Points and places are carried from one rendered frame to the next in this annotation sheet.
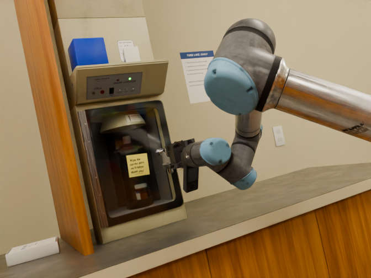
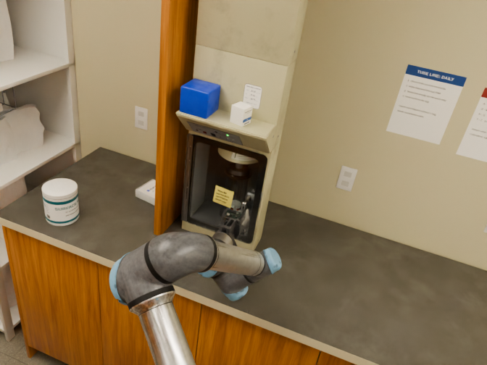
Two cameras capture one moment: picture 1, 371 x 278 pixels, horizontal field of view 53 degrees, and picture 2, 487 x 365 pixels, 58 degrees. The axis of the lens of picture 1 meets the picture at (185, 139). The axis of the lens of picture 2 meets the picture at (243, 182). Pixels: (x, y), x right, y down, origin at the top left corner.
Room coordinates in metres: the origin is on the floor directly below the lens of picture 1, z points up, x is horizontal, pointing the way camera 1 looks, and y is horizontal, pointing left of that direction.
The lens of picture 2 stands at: (0.32, -0.83, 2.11)
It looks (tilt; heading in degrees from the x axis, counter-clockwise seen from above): 32 degrees down; 44
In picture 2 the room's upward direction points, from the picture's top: 9 degrees clockwise
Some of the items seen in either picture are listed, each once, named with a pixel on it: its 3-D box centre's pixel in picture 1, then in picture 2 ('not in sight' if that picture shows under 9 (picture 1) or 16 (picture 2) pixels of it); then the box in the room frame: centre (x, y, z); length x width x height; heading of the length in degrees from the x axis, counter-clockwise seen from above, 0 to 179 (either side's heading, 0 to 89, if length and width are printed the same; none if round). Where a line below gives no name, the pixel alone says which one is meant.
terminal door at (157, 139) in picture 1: (134, 160); (222, 191); (1.29, 0.19, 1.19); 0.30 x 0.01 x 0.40; 117
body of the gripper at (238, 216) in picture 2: (184, 154); (230, 228); (1.18, 0.01, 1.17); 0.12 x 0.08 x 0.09; 28
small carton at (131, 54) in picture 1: (131, 57); (240, 114); (1.27, 0.12, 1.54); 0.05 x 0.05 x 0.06; 13
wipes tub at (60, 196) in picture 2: not in sight; (61, 201); (0.86, 0.66, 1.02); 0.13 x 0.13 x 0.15
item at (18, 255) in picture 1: (34, 250); (157, 193); (1.26, 0.58, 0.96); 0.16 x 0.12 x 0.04; 109
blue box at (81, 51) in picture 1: (88, 56); (200, 98); (1.20, 0.26, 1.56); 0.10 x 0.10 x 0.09; 28
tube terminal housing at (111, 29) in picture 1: (115, 128); (238, 146); (1.41, 0.25, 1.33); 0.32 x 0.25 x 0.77; 118
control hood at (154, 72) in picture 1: (122, 81); (225, 132); (1.25, 0.17, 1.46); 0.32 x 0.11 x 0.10; 118
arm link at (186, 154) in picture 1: (196, 154); (219, 243); (1.11, -0.02, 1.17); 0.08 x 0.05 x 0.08; 118
